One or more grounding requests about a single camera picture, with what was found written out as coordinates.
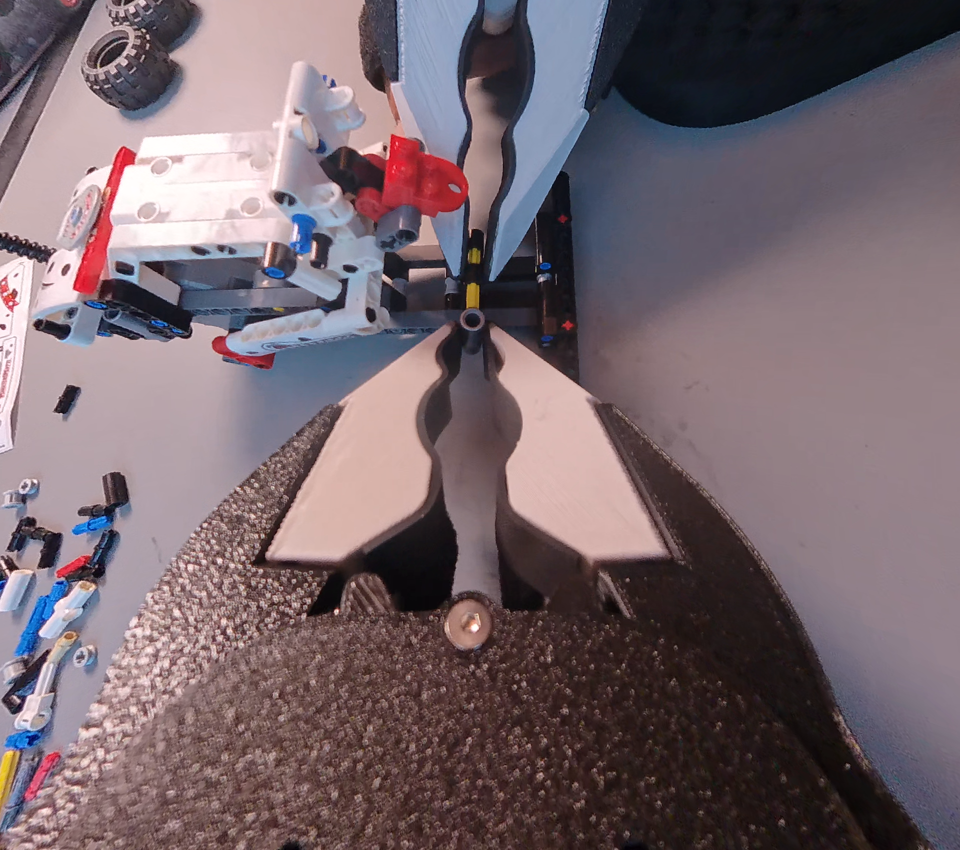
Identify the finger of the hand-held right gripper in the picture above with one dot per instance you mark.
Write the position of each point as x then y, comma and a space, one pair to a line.
570, 55
431, 25

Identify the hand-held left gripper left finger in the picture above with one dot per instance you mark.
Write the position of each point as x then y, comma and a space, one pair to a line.
360, 475

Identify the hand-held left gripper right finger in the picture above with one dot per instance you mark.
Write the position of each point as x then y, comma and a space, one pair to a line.
585, 475

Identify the black cylindrical axle connector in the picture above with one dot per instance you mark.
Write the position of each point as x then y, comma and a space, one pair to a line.
474, 340

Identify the yellow axle rod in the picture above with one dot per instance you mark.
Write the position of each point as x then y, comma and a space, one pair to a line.
473, 295

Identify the white brick toy truck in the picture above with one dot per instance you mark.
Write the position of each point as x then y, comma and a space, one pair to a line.
210, 190

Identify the person's right forearm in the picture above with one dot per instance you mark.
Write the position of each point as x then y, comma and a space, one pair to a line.
787, 3

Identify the person's right hand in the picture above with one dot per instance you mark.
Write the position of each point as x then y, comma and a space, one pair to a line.
392, 102

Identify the black toy tyre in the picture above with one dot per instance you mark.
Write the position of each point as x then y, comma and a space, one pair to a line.
131, 70
150, 7

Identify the small black pin connector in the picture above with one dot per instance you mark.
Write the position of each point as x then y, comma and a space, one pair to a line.
66, 399

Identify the pile of small brick pieces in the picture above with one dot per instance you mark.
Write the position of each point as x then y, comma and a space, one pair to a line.
52, 602

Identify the white sticker sheet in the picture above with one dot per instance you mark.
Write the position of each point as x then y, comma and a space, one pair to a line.
13, 355

